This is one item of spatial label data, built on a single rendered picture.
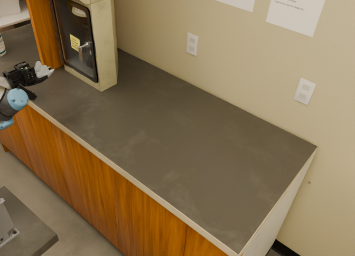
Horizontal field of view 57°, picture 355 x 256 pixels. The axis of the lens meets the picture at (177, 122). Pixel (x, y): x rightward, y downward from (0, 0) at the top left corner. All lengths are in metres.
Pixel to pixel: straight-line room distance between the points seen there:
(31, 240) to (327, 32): 1.31
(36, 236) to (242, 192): 0.76
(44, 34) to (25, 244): 1.12
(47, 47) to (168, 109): 0.77
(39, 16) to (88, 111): 0.56
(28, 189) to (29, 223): 1.38
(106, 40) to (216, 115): 0.66
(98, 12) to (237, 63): 0.70
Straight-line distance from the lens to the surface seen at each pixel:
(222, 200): 1.28
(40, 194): 2.59
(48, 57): 1.99
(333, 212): 1.90
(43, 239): 1.23
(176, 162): 1.38
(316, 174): 1.78
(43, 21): 1.91
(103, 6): 1.62
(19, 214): 1.31
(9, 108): 1.36
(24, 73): 1.51
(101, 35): 1.65
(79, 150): 1.68
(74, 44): 1.78
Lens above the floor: 1.95
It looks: 40 degrees down
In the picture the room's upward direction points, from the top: 4 degrees clockwise
